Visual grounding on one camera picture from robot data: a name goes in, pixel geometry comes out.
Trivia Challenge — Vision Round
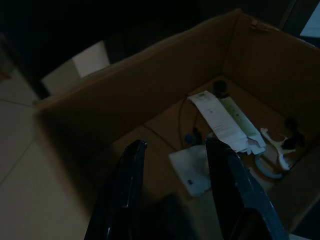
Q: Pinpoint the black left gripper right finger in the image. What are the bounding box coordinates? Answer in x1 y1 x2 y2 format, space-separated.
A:
204 137 291 240

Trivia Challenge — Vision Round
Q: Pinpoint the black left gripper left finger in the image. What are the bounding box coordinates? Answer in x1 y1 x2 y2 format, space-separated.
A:
83 139 148 240

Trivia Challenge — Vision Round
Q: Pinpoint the crumpled white tissue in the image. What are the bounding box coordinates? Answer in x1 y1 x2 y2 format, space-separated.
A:
168 144 216 199

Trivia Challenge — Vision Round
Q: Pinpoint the white forked plastic piece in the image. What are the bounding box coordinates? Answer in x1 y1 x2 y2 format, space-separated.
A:
259 127 296 171

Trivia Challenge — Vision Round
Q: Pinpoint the torn green-white paper carton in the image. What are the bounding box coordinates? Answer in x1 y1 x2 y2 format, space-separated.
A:
219 96 267 156

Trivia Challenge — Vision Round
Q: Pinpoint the small blue plug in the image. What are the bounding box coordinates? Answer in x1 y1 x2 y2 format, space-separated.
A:
184 127 204 146

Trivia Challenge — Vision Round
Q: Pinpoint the black lumpy plastic part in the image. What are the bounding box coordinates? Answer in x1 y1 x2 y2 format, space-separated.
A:
283 116 306 151

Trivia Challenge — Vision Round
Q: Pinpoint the long white paper receipt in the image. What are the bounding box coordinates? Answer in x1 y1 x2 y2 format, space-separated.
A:
187 90 245 152

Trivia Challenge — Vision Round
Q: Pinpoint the black round knob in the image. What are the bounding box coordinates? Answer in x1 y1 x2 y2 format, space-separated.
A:
213 79 230 99

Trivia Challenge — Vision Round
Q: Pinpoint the large open cardboard box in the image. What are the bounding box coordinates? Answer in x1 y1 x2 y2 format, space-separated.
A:
34 8 320 236

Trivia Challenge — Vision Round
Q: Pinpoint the white square box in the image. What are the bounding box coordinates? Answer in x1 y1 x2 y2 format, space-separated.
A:
41 41 111 97

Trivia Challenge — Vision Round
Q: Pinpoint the white curved plastic ring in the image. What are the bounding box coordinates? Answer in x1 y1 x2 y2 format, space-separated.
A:
254 152 285 181

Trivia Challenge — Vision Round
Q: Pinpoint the thin dark cable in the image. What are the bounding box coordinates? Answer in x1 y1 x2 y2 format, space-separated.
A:
142 97 201 151

